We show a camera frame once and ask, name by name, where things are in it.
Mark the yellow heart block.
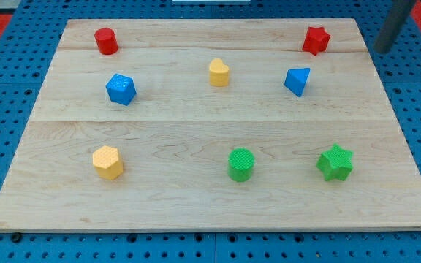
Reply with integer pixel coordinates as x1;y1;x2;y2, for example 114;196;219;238
209;58;230;87

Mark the green cylinder block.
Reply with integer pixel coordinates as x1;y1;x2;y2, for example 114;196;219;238
227;148;255;182

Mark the wooden board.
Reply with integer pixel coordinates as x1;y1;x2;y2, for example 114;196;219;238
0;18;421;233

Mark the blue cube block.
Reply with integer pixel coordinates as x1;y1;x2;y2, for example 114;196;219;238
105;74;137;106

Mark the blue triangle block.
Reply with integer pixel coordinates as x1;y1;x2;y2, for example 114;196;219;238
284;68;311;97

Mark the yellow hexagon block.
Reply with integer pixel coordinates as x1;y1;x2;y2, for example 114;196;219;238
92;145;124;180

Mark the green star block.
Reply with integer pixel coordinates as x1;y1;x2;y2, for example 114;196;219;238
316;143;354;181

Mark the red star block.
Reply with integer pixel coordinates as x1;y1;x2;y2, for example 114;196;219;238
302;27;330;56

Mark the red cylinder block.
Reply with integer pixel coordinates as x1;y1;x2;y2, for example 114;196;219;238
94;28;119;55

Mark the grey pusher rod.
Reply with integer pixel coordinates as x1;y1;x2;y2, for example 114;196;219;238
373;0;417;54

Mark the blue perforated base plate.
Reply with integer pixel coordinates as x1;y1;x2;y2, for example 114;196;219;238
0;0;421;262

